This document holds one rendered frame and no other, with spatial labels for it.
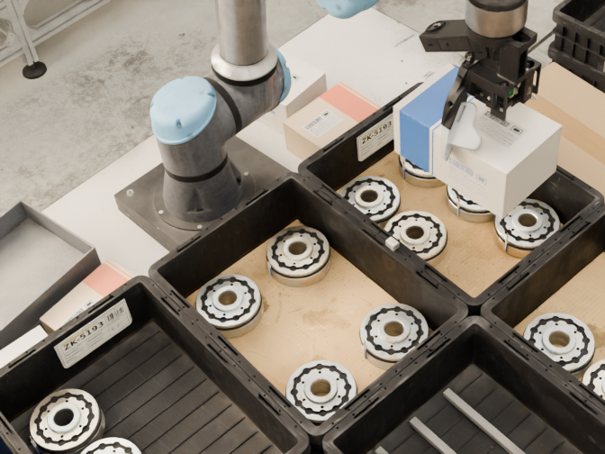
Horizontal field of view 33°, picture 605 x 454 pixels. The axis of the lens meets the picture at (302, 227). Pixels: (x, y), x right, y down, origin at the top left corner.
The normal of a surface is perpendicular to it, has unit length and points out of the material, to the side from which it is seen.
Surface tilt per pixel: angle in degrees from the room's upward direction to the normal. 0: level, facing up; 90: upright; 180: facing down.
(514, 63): 90
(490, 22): 90
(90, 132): 0
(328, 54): 0
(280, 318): 0
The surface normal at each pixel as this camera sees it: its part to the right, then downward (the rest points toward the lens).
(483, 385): -0.09, -0.65
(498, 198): -0.72, 0.57
